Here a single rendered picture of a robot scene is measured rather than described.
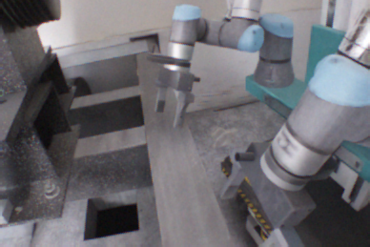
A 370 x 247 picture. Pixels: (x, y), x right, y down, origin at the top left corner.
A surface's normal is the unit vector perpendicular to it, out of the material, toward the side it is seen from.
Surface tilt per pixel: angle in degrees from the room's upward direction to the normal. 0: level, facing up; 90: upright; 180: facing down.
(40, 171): 90
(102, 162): 90
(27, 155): 90
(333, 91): 69
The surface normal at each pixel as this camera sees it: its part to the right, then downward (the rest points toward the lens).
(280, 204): -0.91, -0.11
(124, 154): 0.21, 0.50
